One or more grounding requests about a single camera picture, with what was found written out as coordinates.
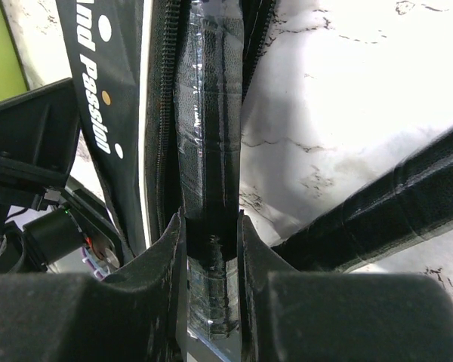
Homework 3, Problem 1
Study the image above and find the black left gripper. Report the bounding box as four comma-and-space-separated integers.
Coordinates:
0, 78, 80, 210

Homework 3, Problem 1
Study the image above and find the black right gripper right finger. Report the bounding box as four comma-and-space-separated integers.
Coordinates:
237, 214, 453, 361

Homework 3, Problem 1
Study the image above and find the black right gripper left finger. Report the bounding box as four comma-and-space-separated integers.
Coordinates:
0, 211, 187, 361

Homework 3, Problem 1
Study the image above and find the black sport racket bag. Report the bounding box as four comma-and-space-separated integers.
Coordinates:
57, 1, 276, 256

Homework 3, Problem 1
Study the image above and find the black-handled badminton racket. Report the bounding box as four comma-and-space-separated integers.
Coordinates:
273, 127, 453, 272
174, 1, 244, 340

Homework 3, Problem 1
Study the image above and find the green vegetable tray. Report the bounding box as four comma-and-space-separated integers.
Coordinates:
0, 0, 29, 106

